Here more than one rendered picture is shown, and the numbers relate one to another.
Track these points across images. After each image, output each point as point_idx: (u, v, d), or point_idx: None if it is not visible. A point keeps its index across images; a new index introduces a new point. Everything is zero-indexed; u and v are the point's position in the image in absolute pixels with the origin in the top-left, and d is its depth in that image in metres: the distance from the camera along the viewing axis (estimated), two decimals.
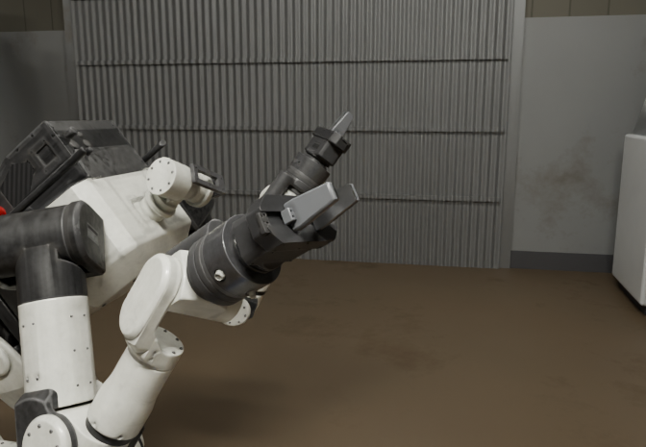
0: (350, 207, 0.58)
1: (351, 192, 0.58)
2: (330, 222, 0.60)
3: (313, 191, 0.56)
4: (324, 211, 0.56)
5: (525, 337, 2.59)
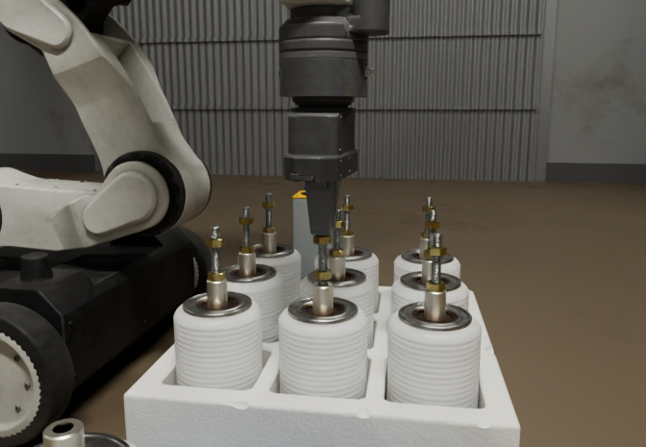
0: (331, 223, 0.57)
1: (322, 232, 0.58)
2: (335, 195, 0.57)
3: None
4: (335, 213, 0.58)
5: (578, 215, 2.43)
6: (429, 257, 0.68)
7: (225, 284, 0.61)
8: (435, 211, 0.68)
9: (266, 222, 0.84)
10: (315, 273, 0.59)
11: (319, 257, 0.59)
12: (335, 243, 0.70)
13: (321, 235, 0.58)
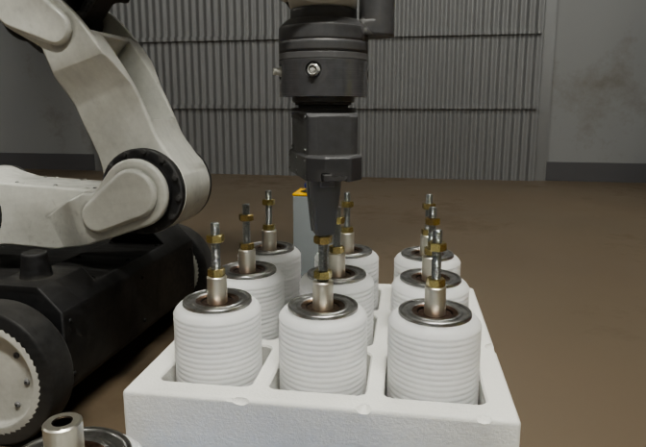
0: (310, 220, 0.59)
1: (321, 230, 0.59)
2: (307, 192, 0.58)
3: (334, 217, 0.57)
4: (312, 215, 0.57)
5: (578, 214, 2.43)
6: (430, 253, 0.68)
7: (225, 280, 0.61)
8: (435, 207, 0.68)
9: (266, 219, 0.84)
10: (323, 274, 0.58)
11: (324, 257, 0.58)
12: (335, 239, 0.70)
13: (327, 235, 0.58)
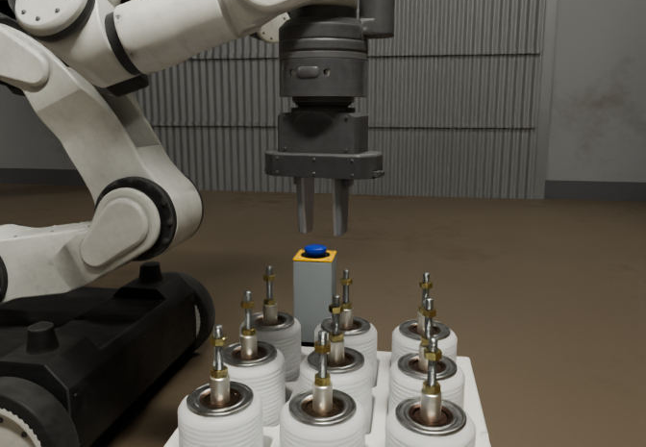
0: (344, 220, 0.59)
1: (336, 232, 0.58)
2: (343, 192, 0.59)
3: (298, 214, 0.58)
4: (311, 211, 0.60)
5: (576, 240, 2.45)
6: (426, 343, 0.70)
7: (228, 380, 0.63)
8: (432, 299, 0.70)
9: (267, 294, 0.86)
10: (317, 380, 0.61)
11: (320, 363, 0.61)
12: (335, 328, 0.72)
13: (323, 345, 0.60)
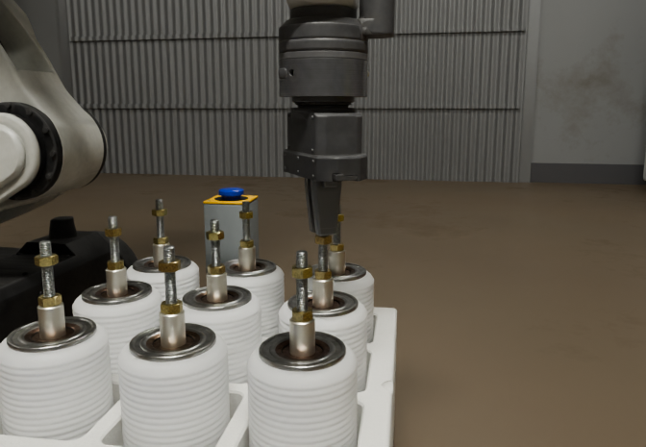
0: (336, 222, 0.58)
1: (324, 232, 0.58)
2: (338, 193, 0.58)
3: (310, 213, 0.59)
4: None
5: (557, 218, 2.33)
6: (330, 274, 0.60)
7: (60, 310, 0.51)
8: None
9: (158, 232, 0.74)
10: (163, 307, 0.49)
11: (167, 286, 0.49)
12: (213, 259, 0.60)
13: (168, 262, 0.48)
